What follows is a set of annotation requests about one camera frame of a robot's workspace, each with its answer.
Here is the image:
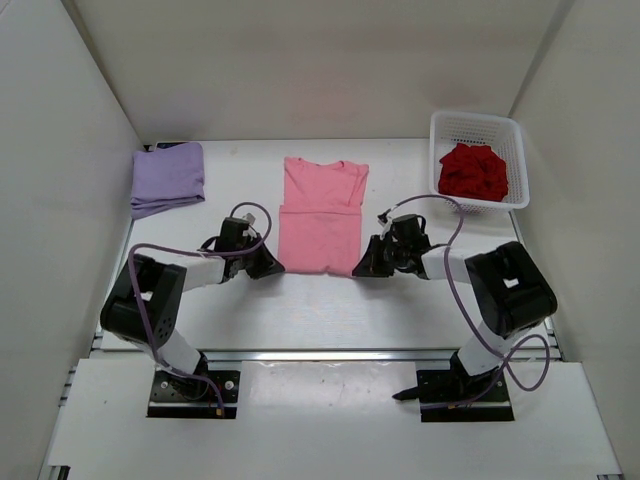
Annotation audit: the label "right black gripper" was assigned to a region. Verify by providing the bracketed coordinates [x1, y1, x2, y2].
[354, 235, 410, 278]

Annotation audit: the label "pink t shirt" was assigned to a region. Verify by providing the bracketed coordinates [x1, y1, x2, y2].
[278, 157, 369, 277]

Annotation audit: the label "purple t shirt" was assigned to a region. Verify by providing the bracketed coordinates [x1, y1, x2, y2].
[130, 142, 205, 220]

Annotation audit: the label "red t shirt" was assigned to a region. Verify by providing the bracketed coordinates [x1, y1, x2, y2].
[438, 143, 509, 202]

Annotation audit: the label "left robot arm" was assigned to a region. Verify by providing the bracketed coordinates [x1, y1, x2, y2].
[100, 215, 285, 400]

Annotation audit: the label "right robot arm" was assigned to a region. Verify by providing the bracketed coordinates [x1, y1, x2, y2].
[352, 214, 557, 400]

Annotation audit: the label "dark label sticker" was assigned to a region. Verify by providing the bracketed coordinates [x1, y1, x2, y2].
[155, 142, 185, 150]

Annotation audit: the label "white plastic laundry basket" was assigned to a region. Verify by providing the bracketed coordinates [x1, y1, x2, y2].
[428, 110, 530, 214]

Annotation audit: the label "aluminium rail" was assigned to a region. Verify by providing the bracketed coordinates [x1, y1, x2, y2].
[204, 349, 454, 362]

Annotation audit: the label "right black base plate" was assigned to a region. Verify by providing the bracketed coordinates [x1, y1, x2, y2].
[392, 369, 515, 423]

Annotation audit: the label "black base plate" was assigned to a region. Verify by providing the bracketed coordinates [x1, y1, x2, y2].
[147, 370, 241, 420]
[392, 369, 515, 423]

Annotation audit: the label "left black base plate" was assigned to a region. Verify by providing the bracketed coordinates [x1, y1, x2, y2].
[147, 370, 241, 420]

